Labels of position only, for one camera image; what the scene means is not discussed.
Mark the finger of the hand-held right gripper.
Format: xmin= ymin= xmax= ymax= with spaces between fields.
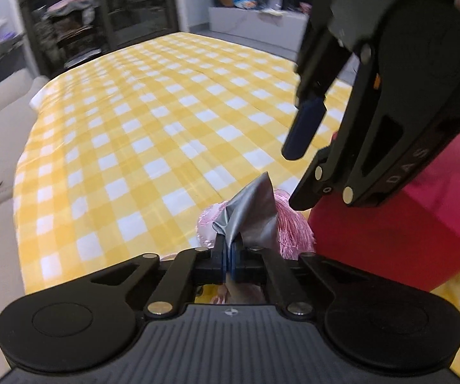
xmin=281 ymin=20 xmax=354 ymax=161
xmin=289 ymin=46 xmax=411 ymax=211

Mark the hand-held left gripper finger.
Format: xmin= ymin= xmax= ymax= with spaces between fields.
xmin=228 ymin=235 xmax=368 ymax=318
xmin=90 ymin=234 xmax=228 ymax=318

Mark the silver grey cloth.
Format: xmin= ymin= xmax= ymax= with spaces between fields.
xmin=213 ymin=171 xmax=282 ymax=254

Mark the red storage box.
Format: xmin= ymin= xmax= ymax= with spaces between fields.
xmin=308 ymin=130 xmax=460 ymax=293

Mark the white low cabinet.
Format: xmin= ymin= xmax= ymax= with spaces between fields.
xmin=208 ymin=6 xmax=314 ymax=54

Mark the pile of snack packets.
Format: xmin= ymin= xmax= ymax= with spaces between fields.
xmin=233 ymin=0 xmax=272 ymax=11

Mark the yellow checked blanket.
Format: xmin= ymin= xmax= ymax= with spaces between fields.
xmin=12 ymin=31 xmax=460 ymax=380

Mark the black cabinet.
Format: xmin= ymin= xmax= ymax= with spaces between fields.
xmin=14 ymin=0 xmax=180 ymax=78

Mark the pile of clothes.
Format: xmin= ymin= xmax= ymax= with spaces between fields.
xmin=42 ymin=0 xmax=97 ymax=25

